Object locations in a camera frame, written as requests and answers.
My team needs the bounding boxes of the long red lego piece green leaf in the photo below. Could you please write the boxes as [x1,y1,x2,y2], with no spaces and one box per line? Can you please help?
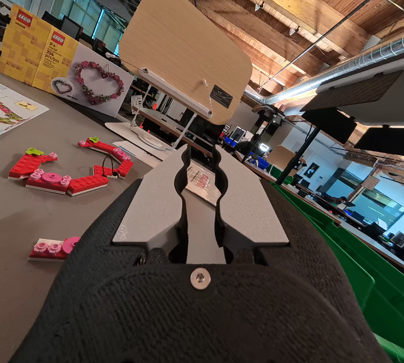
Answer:
[78,136,135,179]

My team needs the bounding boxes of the silver ventilation duct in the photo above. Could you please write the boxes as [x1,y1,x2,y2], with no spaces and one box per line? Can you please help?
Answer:
[245,36,404,105]

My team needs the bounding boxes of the green plastic bin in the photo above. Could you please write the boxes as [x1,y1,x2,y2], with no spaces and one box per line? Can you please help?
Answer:
[270,164,404,363]

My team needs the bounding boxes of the lego instruction booklet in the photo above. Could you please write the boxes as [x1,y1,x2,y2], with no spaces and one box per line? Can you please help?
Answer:
[0,83,51,135]

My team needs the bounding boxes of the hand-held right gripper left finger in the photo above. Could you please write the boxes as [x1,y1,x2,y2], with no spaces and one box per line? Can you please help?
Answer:
[112,144,192,252]

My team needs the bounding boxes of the yellow lego set box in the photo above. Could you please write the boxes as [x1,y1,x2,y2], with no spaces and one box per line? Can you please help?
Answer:
[0,3,135,118]

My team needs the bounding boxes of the black panel pole stand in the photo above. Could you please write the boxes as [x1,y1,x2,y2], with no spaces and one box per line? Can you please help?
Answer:
[274,57,404,185]

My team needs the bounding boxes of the black lego loop piece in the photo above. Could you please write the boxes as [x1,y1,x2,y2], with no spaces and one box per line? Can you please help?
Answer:
[102,157,118,178]

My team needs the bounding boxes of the red lego piece large pink flower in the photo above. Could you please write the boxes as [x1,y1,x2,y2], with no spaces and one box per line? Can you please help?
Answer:
[25,169,110,196]

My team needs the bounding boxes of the white paper sheet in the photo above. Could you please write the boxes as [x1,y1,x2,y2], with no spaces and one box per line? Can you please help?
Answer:
[112,140,171,168]

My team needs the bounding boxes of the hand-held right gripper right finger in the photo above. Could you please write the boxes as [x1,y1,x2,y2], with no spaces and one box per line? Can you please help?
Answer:
[211,144,290,252]

